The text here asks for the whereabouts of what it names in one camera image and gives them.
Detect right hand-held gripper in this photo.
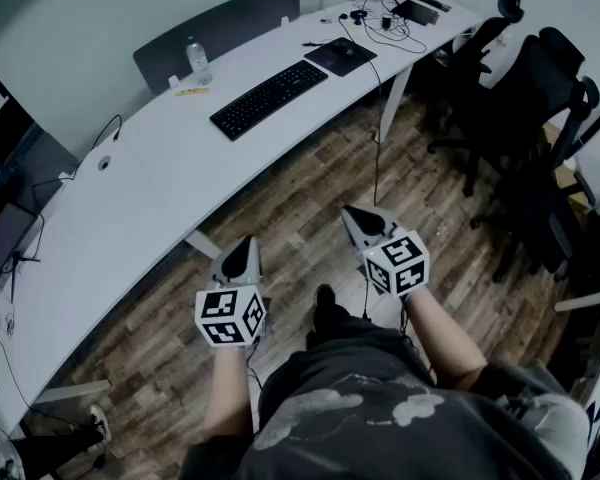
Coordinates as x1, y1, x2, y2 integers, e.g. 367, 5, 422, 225
341, 204, 431, 300

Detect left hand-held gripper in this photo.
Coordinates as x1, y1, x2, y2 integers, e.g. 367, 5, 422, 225
194, 235, 268, 352

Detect black keyboard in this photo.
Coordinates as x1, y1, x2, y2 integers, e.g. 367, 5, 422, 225
209, 59, 330, 143

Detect person's left forearm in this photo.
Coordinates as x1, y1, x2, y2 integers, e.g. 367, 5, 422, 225
202, 347, 255, 442

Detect person's right forearm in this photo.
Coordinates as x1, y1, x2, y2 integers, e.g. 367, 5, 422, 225
404, 285, 489, 392

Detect white desk leg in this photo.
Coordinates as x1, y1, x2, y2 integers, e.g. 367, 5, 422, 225
184, 229, 222, 260
553, 287, 600, 313
377, 64, 414, 144
29, 379, 113, 405

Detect person's black shoe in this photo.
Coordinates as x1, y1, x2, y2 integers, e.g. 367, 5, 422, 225
313, 283, 337, 320

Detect person's dark trousers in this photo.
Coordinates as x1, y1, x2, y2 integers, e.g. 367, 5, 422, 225
304, 312, 416, 362

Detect black mouse pad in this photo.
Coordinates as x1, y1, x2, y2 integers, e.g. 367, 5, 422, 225
303, 36, 379, 78

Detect black office chair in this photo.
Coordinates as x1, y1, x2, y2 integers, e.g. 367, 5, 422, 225
469, 26, 600, 285
426, 0, 526, 199

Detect clear water bottle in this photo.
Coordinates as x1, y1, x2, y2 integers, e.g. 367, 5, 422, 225
185, 36, 214, 87

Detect black tablet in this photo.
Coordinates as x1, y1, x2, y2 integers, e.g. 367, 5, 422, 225
391, 0, 440, 27

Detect person in dark t-shirt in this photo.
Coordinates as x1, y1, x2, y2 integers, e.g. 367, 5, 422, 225
178, 337, 592, 480

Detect dark monitor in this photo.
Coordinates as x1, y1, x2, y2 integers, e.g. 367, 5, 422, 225
0, 201, 40, 300

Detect black mouse cable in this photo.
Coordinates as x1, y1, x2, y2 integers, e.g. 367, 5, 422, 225
350, 50, 383, 205

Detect black cable with plug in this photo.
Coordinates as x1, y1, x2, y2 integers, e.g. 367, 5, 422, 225
90, 114, 124, 150

